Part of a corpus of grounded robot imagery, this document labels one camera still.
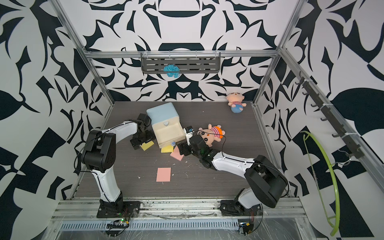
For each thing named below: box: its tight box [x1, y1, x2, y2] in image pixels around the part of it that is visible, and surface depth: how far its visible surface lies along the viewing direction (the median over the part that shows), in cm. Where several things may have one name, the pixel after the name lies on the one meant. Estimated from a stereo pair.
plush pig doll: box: [197, 123, 226, 147], surface depth 98 cm
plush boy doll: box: [226, 92, 247, 114], surface depth 116 cm
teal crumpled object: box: [163, 64, 180, 78], surface depth 93 cm
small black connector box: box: [238, 222, 254, 236], surface depth 73 cm
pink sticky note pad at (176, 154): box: [170, 145, 184, 161], surface depth 94 cm
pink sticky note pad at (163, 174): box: [156, 167, 172, 182], surface depth 87 cm
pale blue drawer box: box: [146, 102, 186, 149], surface depth 95 cm
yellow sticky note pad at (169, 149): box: [161, 144, 174, 153], surface depth 95 cm
